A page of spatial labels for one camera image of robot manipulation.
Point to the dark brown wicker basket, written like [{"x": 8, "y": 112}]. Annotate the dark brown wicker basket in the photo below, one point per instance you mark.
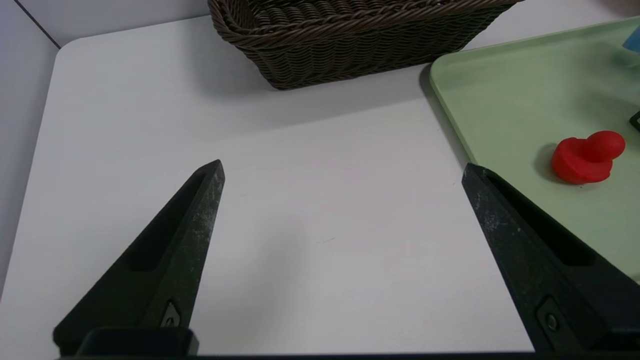
[{"x": 350, "y": 45}]

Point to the red rubber duck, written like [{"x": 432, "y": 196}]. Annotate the red rubber duck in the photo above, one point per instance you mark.
[{"x": 582, "y": 160}]

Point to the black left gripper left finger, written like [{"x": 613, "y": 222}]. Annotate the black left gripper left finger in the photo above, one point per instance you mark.
[{"x": 170, "y": 270}]

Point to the clear water bottle blue cap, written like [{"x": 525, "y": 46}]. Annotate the clear water bottle blue cap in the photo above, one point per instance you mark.
[{"x": 634, "y": 41}]

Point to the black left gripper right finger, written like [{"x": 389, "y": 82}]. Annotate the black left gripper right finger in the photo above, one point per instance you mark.
[{"x": 540, "y": 280}]

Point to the light green plastic tray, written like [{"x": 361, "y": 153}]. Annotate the light green plastic tray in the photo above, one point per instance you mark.
[{"x": 525, "y": 100}]

